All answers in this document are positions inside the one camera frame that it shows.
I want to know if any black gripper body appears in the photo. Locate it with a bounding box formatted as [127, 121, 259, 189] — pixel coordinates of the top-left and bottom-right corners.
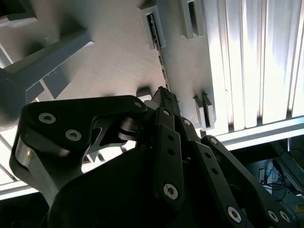
[41, 147, 224, 228]

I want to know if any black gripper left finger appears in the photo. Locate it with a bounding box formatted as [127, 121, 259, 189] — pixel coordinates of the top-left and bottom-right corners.
[9, 86, 186, 211]

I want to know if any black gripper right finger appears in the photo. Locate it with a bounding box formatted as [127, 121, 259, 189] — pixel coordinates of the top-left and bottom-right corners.
[166, 91, 297, 228]

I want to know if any blue RAM stick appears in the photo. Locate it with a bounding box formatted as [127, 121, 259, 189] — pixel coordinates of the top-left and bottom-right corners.
[148, 14, 171, 95]

